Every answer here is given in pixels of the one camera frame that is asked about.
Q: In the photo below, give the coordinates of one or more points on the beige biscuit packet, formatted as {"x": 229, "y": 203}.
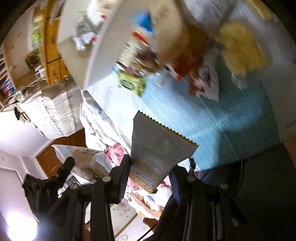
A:
{"x": 171, "y": 34}

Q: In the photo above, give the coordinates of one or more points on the white blue snack bag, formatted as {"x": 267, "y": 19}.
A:
{"x": 142, "y": 23}

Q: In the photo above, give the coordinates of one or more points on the white plastic organizer tray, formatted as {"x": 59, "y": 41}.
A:
{"x": 92, "y": 35}

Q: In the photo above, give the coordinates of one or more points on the green pineapple cake packet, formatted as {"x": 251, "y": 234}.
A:
{"x": 132, "y": 83}

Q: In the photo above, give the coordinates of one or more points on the wooden desk with drawers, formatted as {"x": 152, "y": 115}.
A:
{"x": 55, "y": 68}

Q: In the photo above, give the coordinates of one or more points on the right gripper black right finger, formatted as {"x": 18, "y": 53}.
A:
{"x": 205, "y": 208}

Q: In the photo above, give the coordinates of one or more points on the orange white snack packet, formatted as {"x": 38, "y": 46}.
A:
{"x": 155, "y": 151}

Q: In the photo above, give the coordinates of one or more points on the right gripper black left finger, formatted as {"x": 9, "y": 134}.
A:
{"x": 83, "y": 211}

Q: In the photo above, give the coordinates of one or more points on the white lace curtain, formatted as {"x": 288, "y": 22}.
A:
{"x": 54, "y": 109}

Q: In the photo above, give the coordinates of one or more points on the clear packet of crackers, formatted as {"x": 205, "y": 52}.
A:
{"x": 241, "y": 52}

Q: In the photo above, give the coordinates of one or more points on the leaf patterned tablecloth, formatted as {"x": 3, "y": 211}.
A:
{"x": 242, "y": 123}

